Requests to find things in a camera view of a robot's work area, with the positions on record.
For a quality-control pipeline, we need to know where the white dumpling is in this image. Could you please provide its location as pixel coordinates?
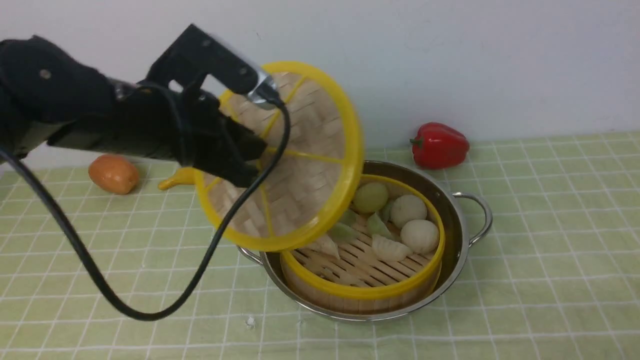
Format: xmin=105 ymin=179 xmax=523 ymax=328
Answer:
xmin=371 ymin=234 xmax=414 ymax=262
xmin=303 ymin=234 xmax=341 ymax=260

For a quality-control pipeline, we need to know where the green dumpling centre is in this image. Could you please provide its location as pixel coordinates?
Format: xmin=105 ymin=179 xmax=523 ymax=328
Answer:
xmin=366 ymin=212 xmax=395 ymax=240

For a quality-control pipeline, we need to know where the bamboo steamer basket yellow rim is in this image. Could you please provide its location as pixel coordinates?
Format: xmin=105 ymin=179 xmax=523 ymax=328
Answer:
xmin=282 ymin=175 xmax=445 ymax=314

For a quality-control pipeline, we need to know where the white dumpling centre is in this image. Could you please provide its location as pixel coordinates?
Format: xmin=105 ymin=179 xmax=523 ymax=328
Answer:
xmin=371 ymin=234 xmax=414 ymax=262

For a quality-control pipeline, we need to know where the white round bun upper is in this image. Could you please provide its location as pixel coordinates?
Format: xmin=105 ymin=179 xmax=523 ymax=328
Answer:
xmin=390 ymin=194 xmax=428 ymax=228

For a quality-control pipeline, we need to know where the stainless steel pot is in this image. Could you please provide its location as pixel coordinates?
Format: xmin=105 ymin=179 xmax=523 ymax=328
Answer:
xmin=238 ymin=160 xmax=493 ymax=322

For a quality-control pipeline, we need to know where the yellow banana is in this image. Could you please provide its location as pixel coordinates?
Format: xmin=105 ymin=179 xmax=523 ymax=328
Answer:
xmin=157 ymin=167 xmax=196 ymax=191

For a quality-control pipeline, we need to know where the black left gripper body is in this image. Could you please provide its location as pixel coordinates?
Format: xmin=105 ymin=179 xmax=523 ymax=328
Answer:
xmin=47 ymin=82 xmax=226 ymax=166

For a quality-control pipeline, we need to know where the red bell pepper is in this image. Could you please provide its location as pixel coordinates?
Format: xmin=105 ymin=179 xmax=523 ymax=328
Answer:
xmin=410 ymin=121 xmax=470 ymax=170

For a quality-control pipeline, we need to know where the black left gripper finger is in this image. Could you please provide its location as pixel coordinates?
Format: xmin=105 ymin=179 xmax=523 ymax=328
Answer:
xmin=192 ymin=117 xmax=266 ymax=188

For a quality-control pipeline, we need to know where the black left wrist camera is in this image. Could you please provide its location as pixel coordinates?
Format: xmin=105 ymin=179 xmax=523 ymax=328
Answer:
xmin=144 ymin=23 xmax=278 ymax=110

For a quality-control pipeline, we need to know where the green round bun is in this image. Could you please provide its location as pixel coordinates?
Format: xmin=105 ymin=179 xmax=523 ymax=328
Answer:
xmin=352 ymin=182 xmax=390 ymax=214

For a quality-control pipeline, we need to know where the orange brown round fruit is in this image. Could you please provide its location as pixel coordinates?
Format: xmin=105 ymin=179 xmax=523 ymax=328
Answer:
xmin=87 ymin=153 xmax=140 ymax=195

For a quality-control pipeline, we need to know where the white round bun lower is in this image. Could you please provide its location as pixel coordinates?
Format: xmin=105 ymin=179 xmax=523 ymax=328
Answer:
xmin=400 ymin=219 xmax=440 ymax=255

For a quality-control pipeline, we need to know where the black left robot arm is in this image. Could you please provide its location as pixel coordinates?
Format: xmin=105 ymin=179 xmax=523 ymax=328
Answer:
xmin=1 ymin=25 xmax=266 ymax=188

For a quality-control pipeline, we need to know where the white round bun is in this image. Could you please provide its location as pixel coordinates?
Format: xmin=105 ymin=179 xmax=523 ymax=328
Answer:
xmin=400 ymin=219 xmax=440 ymax=255
xmin=390 ymin=194 xmax=428 ymax=228

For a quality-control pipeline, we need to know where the small white crumb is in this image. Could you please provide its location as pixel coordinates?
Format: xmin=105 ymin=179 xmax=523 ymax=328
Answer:
xmin=245 ymin=316 xmax=256 ymax=330

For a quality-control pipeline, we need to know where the green dumpling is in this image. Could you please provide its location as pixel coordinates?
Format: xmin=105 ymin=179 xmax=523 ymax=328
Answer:
xmin=366 ymin=212 xmax=395 ymax=240
xmin=327 ymin=222 xmax=361 ymax=244

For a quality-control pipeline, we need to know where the woven bamboo steamer lid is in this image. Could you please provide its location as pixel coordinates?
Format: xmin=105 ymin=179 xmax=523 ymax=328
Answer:
xmin=223 ymin=61 xmax=365 ymax=252

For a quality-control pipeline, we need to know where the black left camera cable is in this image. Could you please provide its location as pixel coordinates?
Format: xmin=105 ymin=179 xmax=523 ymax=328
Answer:
xmin=0 ymin=82 xmax=292 ymax=322

